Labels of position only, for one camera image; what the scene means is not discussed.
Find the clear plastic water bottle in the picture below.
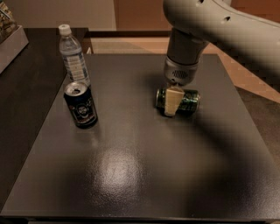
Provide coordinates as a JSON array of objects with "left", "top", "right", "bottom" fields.
[{"left": 59, "top": 24, "right": 90, "bottom": 87}]

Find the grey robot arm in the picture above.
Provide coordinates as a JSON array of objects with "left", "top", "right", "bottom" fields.
[{"left": 163, "top": 0, "right": 280, "bottom": 116}]

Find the white box on left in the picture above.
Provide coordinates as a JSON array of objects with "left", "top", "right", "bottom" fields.
[{"left": 0, "top": 24, "right": 30, "bottom": 74}]

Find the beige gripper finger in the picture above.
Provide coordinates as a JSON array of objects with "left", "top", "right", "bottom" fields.
[{"left": 164, "top": 86, "right": 185, "bottom": 116}]

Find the black soda can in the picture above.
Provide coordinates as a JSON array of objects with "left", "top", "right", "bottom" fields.
[{"left": 64, "top": 81, "right": 98, "bottom": 129}]

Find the green soda can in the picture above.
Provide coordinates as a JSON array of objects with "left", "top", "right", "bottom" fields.
[{"left": 156, "top": 88, "right": 200, "bottom": 114}]

